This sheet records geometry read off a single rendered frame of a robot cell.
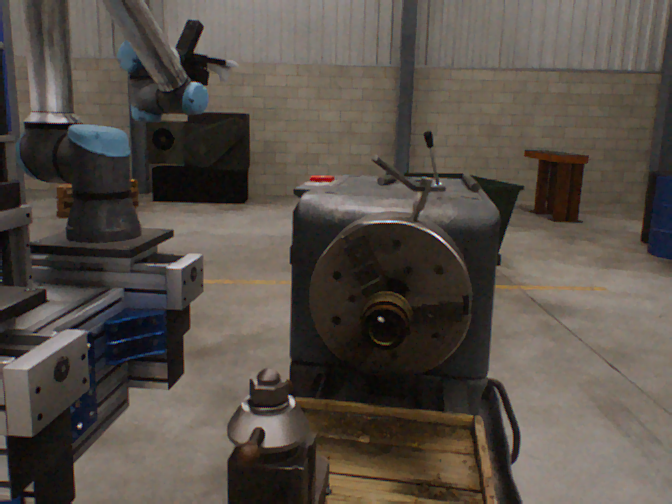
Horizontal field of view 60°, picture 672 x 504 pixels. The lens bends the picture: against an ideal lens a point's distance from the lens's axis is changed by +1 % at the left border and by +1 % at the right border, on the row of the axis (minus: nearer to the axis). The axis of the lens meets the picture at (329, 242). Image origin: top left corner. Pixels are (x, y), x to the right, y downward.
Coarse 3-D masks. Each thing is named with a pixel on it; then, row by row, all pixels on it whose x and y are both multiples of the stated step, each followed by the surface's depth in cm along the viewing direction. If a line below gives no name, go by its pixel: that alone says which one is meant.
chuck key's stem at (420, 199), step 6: (426, 180) 110; (432, 180) 110; (426, 186) 110; (420, 192) 111; (426, 192) 111; (420, 198) 111; (426, 198) 111; (414, 204) 112; (420, 204) 111; (414, 210) 112; (420, 210) 111; (414, 216) 112
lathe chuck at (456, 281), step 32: (352, 224) 119; (384, 224) 110; (416, 224) 109; (320, 256) 113; (384, 256) 111; (416, 256) 110; (448, 256) 109; (320, 288) 114; (352, 288) 113; (416, 288) 111; (448, 288) 110; (320, 320) 115; (352, 320) 114; (384, 352) 115; (416, 352) 113; (448, 352) 112
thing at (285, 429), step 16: (240, 416) 55; (256, 416) 54; (272, 416) 54; (288, 416) 55; (304, 416) 57; (240, 432) 54; (272, 432) 53; (288, 432) 54; (304, 432) 55; (272, 448) 53; (288, 448) 54
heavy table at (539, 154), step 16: (544, 160) 928; (560, 160) 869; (576, 160) 865; (544, 176) 953; (560, 176) 876; (576, 176) 876; (544, 192) 959; (560, 192) 880; (576, 192) 881; (544, 208) 964; (560, 208) 885; (576, 208) 886
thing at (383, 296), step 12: (372, 300) 102; (384, 300) 100; (396, 300) 101; (360, 312) 104; (372, 312) 98; (384, 312) 97; (396, 312) 97; (408, 312) 102; (372, 324) 103; (384, 324) 107; (396, 324) 105; (408, 324) 100; (372, 336) 99; (384, 336) 102; (396, 336) 99; (384, 348) 99
